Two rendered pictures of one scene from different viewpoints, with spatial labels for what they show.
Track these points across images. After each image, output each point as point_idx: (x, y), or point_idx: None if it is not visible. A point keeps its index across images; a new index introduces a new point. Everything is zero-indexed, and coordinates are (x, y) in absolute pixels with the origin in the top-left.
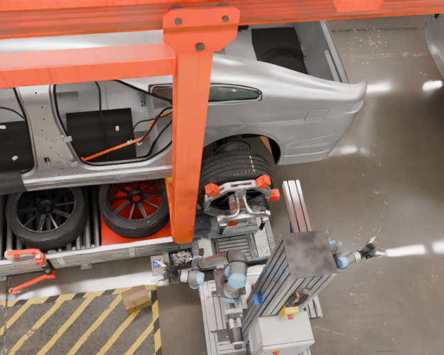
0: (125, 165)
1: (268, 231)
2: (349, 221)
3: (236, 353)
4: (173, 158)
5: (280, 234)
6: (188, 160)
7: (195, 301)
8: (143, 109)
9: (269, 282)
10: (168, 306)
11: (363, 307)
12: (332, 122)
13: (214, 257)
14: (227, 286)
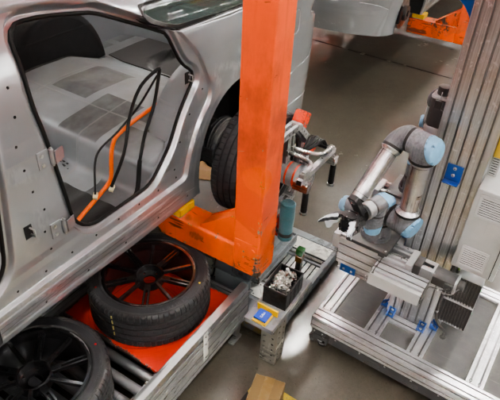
0: (130, 205)
1: (304, 234)
2: (351, 185)
3: (432, 344)
4: (257, 44)
5: (313, 234)
6: (286, 21)
7: (321, 354)
8: (69, 168)
9: (472, 109)
10: (301, 386)
11: None
12: (304, 34)
13: (373, 167)
14: (413, 192)
